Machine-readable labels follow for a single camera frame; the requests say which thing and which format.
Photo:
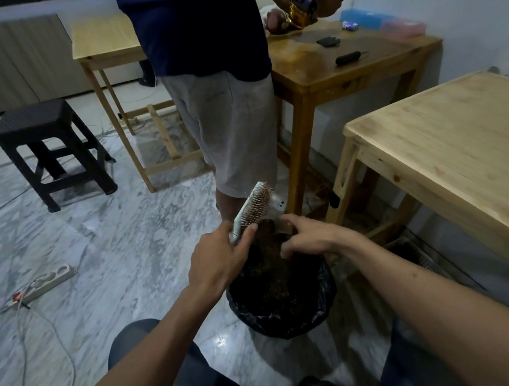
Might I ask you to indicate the person's right hand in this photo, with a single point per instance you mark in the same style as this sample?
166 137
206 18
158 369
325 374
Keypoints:
318 238

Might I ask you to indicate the person's left hand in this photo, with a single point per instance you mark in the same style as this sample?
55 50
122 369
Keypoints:
216 262

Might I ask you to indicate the brown hair clump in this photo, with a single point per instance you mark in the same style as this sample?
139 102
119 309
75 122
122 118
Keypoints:
287 287
269 248

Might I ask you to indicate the light blue hairbrush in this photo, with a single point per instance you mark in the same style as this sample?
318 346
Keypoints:
251 209

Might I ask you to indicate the trash bin with black bag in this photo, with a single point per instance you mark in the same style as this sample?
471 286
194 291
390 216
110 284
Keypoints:
286 325

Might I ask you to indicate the person's left forearm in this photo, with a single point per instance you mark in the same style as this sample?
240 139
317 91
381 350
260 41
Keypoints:
137 371

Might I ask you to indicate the person's right forearm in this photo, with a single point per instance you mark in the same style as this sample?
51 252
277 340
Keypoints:
453 315

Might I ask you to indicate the person's left leg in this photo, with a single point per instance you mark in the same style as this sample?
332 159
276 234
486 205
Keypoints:
134 344

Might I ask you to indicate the person's leg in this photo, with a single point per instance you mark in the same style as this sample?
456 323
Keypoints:
134 344
404 365

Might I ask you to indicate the person's right leg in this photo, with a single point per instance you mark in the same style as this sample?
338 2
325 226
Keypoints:
404 365

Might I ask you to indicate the white socket block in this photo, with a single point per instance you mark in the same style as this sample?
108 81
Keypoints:
279 204

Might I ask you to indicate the white perforated plastic basket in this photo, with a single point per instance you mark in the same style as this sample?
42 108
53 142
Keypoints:
420 257

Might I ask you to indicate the dark brown wooden table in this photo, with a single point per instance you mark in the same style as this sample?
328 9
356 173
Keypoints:
314 71

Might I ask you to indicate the white power strip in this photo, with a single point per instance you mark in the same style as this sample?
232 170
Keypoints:
48 282

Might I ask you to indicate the small flat black cover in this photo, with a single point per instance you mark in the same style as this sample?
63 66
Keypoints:
328 41

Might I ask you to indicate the small blue batteries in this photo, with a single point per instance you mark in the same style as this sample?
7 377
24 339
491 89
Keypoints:
350 26

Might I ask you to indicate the yellow toy car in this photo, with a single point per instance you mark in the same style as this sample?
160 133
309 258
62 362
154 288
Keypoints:
301 13

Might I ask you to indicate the pink plastic box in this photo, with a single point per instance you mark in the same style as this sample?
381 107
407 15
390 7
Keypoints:
405 29

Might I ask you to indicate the blue plastic box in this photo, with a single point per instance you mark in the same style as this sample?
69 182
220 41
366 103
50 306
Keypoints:
367 17

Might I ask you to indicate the black plastic stool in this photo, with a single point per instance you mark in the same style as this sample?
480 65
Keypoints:
31 118

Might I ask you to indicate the tall light wooden table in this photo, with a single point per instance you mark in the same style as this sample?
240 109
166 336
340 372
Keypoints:
102 36

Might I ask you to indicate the grey wooden cabinet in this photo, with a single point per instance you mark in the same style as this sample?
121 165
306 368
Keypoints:
9 62

